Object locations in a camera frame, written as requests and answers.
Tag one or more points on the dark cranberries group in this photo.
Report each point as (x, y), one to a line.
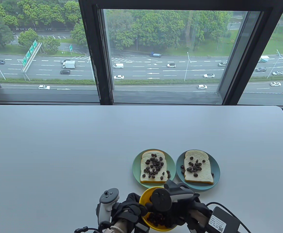
(154, 162)
(194, 166)

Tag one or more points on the beige wrist watch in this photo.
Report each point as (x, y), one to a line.
(114, 229)

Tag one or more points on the person's left forearm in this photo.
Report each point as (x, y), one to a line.
(120, 223)

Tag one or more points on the pile of dark cranberries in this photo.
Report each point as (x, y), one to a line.
(156, 219)

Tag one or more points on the white toast slice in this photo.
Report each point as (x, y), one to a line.
(146, 157)
(204, 174)

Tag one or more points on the light green plate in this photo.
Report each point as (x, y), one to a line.
(136, 167)

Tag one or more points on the yellow bowl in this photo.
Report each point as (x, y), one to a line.
(145, 196)

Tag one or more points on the blue plate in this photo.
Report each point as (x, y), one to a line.
(216, 167)

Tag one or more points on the dark window frame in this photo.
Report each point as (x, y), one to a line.
(102, 85)

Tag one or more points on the person's right hand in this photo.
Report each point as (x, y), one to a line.
(180, 218)

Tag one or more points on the black box with white label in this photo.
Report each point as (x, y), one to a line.
(222, 219)

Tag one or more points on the grey handheld controller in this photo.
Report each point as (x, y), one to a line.
(162, 200)
(108, 197)

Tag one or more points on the person's left hand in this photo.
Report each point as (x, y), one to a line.
(129, 206)

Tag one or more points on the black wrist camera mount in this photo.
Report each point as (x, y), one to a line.
(141, 228)

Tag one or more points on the person's right forearm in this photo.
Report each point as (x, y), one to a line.
(199, 216)

